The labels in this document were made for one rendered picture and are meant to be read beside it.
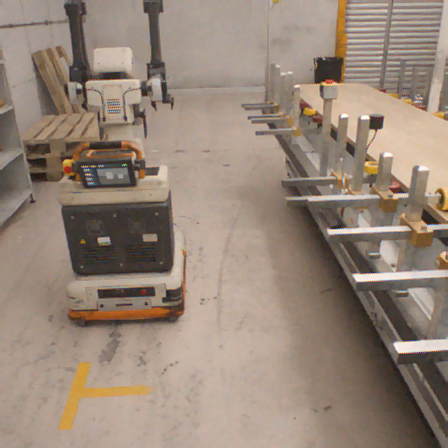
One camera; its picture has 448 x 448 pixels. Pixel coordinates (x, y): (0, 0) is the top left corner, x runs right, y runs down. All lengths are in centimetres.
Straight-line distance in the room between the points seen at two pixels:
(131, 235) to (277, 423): 113
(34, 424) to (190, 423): 66
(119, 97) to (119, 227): 68
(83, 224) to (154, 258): 40
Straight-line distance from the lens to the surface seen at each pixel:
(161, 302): 244
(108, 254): 242
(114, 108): 249
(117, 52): 256
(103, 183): 223
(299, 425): 204
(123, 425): 208
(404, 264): 151
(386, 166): 163
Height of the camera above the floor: 155
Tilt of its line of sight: 26 degrees down
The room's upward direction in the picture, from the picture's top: 2 degrees counter-clockwise
